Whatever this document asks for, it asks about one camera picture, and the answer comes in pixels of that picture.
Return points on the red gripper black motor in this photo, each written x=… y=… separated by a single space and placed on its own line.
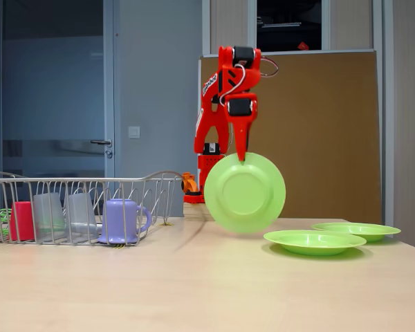
x=242 y=128

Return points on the green plastic plate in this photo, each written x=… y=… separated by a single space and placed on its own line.
x=245 y=193
x=314 y=242
x=363 y=230

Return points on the purple plastic mug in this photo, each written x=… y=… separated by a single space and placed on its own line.
x=121 y=221

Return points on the grey translucent plastic cup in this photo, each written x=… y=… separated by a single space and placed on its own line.
x=48 y=214
x=80 y=214

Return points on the red plastic cup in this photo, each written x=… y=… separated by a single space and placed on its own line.
x=22 y=221

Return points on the red-orange LeRobot robot arm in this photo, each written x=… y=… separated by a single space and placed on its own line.
x=211 y=114

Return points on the orange table clamp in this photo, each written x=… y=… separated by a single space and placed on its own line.
x=189 y=185

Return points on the brown partition board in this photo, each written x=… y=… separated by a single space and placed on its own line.
x=314 y=121

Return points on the wooden base block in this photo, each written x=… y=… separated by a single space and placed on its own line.
x=193 y=210

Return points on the small red object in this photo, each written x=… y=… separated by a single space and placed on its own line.
x=302 y=45

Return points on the grey open tambour cabinet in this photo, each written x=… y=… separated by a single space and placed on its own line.
x=228 y=24

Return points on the yellow black striped tape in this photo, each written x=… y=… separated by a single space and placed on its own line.
x=117 y=246

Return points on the grey glass door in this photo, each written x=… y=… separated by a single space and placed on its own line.
x=55 y=86

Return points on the white light switch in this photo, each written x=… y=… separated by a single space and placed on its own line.
x=134 y=132

